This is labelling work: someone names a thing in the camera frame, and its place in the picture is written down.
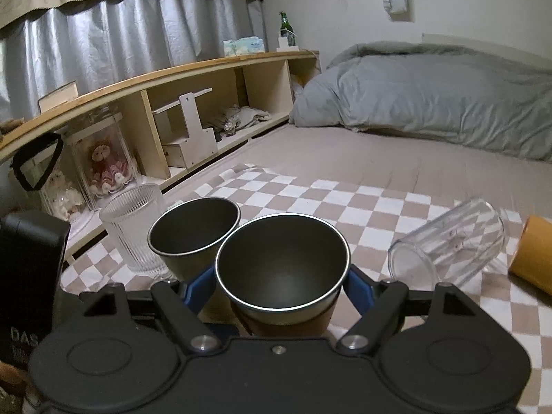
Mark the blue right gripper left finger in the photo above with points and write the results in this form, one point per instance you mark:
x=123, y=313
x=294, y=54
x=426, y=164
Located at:
x=200, y=290

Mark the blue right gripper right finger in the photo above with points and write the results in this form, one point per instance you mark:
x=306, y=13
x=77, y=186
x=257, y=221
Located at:
x=358, y=288

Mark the steel cup with brown sleeve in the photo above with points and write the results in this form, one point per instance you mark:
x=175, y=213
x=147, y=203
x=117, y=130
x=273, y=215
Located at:
x=283, y=274

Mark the dark steel cup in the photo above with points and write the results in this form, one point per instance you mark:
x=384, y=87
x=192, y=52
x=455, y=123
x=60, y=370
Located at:
x=187, y=237

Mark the clear plastic cup lying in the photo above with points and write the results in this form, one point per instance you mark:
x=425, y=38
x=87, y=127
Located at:
x=452, y=248

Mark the ribbed clear glass cup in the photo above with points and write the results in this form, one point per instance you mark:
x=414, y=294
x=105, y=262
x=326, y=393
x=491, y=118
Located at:
x=128, y=218

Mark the orange cup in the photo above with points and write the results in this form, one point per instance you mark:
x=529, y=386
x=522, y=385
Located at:
x=533, y=256

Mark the white wooden stand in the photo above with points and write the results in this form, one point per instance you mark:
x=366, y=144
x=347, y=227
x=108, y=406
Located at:
x=185, y=142

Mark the white plush toy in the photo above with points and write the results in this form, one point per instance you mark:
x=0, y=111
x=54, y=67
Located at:
x=64, y=199

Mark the doll in clear box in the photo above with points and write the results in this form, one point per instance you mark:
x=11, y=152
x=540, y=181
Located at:
x=105, y=165

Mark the black box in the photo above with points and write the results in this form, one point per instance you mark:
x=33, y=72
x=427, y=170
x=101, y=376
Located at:
x=33, y=247

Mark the wooden headboard shelf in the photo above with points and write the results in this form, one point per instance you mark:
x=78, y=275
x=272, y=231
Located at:
x=261, y=80

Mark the grey crumpled cloth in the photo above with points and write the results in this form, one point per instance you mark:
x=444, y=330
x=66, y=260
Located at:
x=236, y=118

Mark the grey duvet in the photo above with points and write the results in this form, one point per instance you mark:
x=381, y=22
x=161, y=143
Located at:
x=441, y=92

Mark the small white box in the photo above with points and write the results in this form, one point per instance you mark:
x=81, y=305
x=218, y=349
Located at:
x=283, y=45

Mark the tissue pack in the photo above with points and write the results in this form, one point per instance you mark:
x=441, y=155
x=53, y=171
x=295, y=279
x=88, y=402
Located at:
x=243, y=46

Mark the green glass bottle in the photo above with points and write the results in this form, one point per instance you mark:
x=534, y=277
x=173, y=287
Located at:
x=286, y=30

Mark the silver grey curtain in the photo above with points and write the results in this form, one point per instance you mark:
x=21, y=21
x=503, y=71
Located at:
x=99, y=42

